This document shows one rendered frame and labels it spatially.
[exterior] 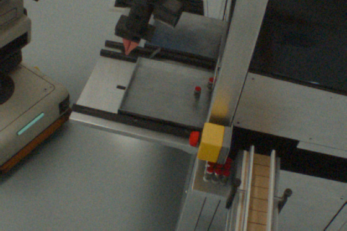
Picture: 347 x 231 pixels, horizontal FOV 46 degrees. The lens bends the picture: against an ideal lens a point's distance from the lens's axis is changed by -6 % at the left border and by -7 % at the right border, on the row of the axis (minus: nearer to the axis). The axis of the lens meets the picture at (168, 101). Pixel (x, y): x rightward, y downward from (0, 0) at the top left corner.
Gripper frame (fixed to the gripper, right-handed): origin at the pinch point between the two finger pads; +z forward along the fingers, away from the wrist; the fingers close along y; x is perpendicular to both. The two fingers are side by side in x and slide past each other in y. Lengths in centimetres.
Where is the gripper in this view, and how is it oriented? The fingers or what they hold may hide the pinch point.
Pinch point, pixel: (127, 51)
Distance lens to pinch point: 121.9
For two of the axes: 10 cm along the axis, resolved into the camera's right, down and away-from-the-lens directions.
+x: 1.8, -6.8, 7.1
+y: 9.4, 3.4, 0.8
